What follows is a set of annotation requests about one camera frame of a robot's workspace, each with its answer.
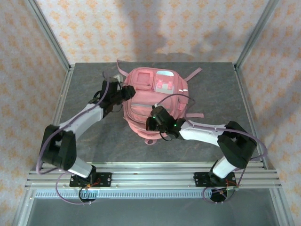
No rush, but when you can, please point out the pink backpack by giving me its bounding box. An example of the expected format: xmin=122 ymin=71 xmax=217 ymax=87
xmin=116 ymin=59 xmax=205 ymax=145

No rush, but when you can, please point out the orange patterned backdrop cloth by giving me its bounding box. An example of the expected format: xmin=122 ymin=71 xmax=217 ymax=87
xmin=0 ymin=0 xmax=301 ymax=226

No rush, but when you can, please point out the small circuit board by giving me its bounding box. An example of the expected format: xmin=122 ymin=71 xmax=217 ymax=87
xmin=79 ymin=186 xmax=99 ymax=204
xmin=225 ymin=186 xmax=239 ymax=198

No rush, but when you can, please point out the aluminium side rail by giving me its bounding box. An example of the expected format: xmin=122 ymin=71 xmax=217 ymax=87
xmin=37 ymin=65 xmax=75 ymax=170
xmin=233 ymin=65 xmax=268 ymax=169

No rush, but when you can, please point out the aluminium cross rail beam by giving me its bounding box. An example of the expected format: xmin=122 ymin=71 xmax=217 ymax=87
xmin=24 ymin=168 xmax=282 ymax=189

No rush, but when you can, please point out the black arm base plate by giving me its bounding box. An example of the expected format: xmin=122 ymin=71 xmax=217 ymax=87
xmin=193 ymin=171 xmax=236 ymax=188
xmin=69 ymin=172 xmax=112 ymax=188

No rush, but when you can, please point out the grey slotted cable duct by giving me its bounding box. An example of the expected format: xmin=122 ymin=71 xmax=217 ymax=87
xmin=34 ymin=189 xmax=273 ymax=199

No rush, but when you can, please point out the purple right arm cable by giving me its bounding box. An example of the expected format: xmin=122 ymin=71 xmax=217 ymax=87
xmin=155 ymin=94 xmax=269 ymax=205

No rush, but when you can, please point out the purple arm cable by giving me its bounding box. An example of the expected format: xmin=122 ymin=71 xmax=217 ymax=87
xmin=37 ymin=72 xmax=123 ymax=205
xmin=155 ymin=94 xmax=269 ymax=205

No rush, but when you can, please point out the aluminium upright post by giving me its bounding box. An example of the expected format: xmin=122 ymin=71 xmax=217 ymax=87
xmin=235 ymin=0 xmax=280 ymax=69
xmin=24 ymin=0 xmax=71 ymax=71

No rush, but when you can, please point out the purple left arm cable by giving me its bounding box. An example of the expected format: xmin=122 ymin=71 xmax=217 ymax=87
xmin=37 ymin=72 xmax=123 ymax=205

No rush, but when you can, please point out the aluminium lower frame leg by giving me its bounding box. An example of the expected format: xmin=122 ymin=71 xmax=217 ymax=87
xmin=270 ymin=188 xmax=291 ymax=226
xmin=13 ymin=188 xmax=36 ymax=226

